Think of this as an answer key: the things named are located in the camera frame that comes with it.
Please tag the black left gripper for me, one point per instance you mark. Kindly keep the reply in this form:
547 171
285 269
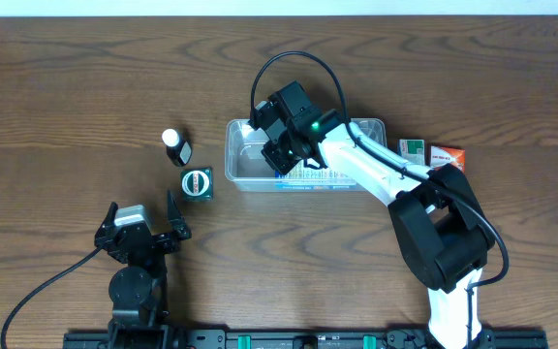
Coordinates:
181 233

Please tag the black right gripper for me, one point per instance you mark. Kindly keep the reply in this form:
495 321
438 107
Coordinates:
275 155

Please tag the blue fever patch box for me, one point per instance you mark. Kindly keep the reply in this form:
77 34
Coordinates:
304 178

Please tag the clear plastic container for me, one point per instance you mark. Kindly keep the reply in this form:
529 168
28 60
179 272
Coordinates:
245 165

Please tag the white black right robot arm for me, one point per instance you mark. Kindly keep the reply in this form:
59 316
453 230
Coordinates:
440 227

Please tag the green Zam-Buk tin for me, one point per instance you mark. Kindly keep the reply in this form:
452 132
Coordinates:
197 184

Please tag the dark bottle white cap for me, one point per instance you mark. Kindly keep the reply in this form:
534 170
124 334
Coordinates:
177 148

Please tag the green white medicine box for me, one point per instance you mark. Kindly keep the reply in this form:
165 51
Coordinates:
412 150

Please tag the red white medicine box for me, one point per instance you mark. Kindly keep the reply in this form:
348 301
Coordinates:
442 155

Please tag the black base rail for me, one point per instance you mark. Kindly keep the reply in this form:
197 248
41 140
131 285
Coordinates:
219 339

